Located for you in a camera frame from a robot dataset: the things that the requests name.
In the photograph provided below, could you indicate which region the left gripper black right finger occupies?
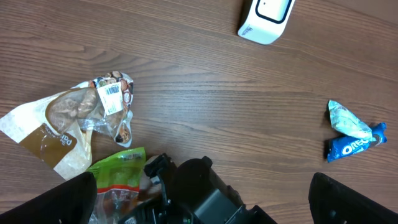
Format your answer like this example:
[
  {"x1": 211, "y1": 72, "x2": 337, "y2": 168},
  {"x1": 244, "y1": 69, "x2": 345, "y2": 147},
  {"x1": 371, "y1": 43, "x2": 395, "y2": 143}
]
[{"x1": 308, "y1": 172, "x2": 397, "y2": 224}]

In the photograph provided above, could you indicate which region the white barcode scanner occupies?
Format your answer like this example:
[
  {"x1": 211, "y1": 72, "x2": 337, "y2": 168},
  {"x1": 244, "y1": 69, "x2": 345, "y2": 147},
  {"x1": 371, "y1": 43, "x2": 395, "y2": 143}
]
[{"x1": 238, "y1": 0, "x2": 295, "y2": 45}]

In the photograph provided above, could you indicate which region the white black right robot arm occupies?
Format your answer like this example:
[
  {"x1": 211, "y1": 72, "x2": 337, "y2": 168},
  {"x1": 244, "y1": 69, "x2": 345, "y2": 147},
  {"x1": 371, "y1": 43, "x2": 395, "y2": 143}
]
[{"x1": 118, "y1": 154, "x2": 275, "y2": 224}]

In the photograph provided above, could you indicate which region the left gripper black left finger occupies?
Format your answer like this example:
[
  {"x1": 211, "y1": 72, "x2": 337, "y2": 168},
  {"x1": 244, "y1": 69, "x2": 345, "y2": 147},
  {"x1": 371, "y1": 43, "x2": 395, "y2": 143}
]
[{"x1": 1, "y1": 172, "x2": 97, "y2": 224}]

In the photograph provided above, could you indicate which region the green clear snack bag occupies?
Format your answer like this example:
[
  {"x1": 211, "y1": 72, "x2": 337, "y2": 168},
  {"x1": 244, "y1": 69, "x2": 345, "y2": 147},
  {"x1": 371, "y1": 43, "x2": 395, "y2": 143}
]
[{"x1": 88, "y1": 147, "x2": 160, "y2": 224}]

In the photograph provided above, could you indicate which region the blue Oreo cookie pack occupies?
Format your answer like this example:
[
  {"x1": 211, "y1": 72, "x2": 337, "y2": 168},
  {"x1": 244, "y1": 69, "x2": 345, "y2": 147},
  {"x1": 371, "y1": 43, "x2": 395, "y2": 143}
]
[{"x1": 326, "y1": 123, "x2": 387, "y2": 162}]

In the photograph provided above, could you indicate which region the beige brown snack bag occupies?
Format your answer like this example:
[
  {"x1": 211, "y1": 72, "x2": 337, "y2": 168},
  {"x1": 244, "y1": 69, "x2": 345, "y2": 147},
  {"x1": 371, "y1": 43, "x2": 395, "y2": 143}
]
[{"x1": 1, "y1": 71, "x2": 134, "y2": 180}]

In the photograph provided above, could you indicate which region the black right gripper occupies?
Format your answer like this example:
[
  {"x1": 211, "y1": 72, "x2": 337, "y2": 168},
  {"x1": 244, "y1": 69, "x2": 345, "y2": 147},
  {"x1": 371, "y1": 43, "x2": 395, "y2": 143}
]
[{"x1": 118, "y1": 194, "x2": 193, "y2": 224}]

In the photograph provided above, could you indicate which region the teal wet wipes pack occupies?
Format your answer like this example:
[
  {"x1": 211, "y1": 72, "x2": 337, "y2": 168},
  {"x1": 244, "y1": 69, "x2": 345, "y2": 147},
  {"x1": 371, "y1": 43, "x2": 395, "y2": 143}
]
[{"x1": 328, "y1": 100, "x2": 373, "y2": 140}]

